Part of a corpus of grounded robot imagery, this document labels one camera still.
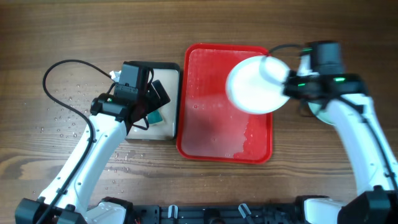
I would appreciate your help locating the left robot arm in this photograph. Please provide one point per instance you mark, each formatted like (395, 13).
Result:
(113, 114)

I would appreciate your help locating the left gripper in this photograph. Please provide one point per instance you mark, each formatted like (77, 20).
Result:
(163, 99)

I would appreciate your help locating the white plate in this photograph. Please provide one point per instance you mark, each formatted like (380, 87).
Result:
(256, 84)

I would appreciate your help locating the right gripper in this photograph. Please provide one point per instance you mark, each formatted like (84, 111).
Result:
(285, 89)

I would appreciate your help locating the light blue plate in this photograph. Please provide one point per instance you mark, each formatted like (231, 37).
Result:
(320, 114)

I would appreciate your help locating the green yellow sponge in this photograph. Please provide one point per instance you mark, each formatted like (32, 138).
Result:
(155, 118)

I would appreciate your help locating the red plastic tray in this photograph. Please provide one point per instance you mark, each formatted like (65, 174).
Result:
(210, 127)

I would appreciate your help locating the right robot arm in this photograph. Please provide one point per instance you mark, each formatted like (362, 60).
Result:
(344, 97)

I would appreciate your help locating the black water tray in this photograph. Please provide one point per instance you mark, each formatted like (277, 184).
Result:
(170, 77)

